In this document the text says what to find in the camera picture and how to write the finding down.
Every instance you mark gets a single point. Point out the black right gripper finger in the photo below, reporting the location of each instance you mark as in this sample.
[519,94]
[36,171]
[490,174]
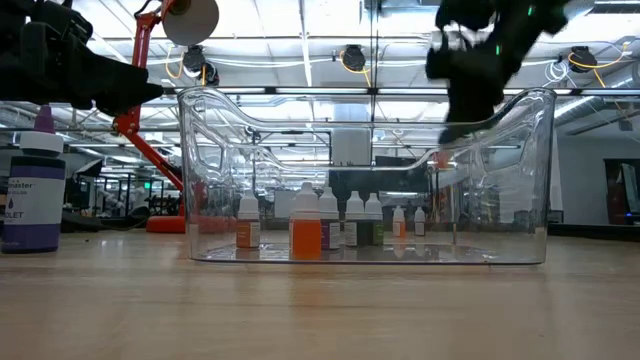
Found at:
[457,85]
[487,85]

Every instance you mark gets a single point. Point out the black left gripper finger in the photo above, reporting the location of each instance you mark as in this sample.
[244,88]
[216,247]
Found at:
[75,75]

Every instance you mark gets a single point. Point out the clear plastic bin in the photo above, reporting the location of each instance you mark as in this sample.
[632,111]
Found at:
[525,200]

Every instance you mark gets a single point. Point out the large violet food colouring bottle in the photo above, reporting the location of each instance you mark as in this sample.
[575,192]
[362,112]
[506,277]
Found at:
[35,200]

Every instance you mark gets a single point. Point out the small blue-label dropper bottle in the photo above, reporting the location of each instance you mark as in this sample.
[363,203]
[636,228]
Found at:
[419,227]

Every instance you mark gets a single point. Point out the small purple-label dropper bottle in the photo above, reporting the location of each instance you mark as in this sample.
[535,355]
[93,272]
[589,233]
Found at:
[331,235]

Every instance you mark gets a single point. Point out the small bright orange dropper bottle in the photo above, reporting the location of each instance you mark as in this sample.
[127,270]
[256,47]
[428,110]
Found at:
[306,235]

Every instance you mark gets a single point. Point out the small brown-orange dropper bottle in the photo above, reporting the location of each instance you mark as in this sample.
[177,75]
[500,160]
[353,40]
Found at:
[248,232]

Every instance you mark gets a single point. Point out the red desk lamp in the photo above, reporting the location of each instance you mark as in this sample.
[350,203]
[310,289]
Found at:
[131,122]

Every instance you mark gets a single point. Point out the white hanging box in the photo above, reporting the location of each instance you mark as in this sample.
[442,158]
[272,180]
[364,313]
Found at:
[352,147]

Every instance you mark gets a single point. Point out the black aluminium table frame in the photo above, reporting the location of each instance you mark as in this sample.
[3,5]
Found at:
[600,230]

